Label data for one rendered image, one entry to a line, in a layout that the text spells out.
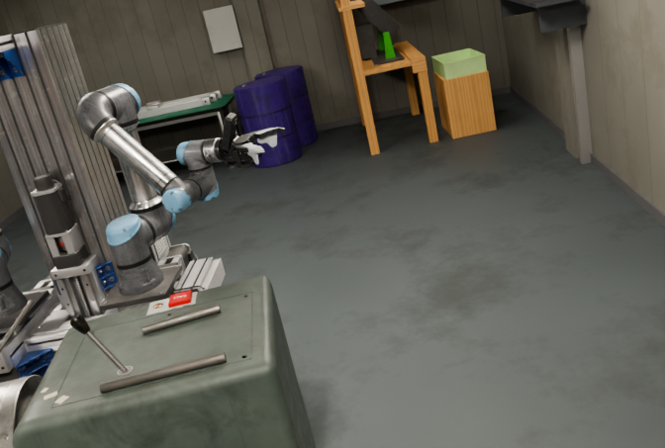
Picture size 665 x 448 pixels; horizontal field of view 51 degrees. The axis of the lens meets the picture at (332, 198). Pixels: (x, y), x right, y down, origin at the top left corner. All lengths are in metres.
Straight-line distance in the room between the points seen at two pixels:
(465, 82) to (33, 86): 5.59
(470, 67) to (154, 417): 6.28
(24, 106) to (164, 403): 1.27
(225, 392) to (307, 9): 7.69
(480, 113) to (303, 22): 2.71
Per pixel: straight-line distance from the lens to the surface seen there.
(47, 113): 2.47
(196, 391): 1.57
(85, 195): 2.51
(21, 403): 1.87
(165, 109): 8.76
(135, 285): 2.35
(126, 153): 2.19
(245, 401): 1.58
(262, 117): 7.82
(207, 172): 2.22
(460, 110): 7.51
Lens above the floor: 2.03
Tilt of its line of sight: 18 degrees down
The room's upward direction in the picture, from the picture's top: 13 degrees counter-clockwise
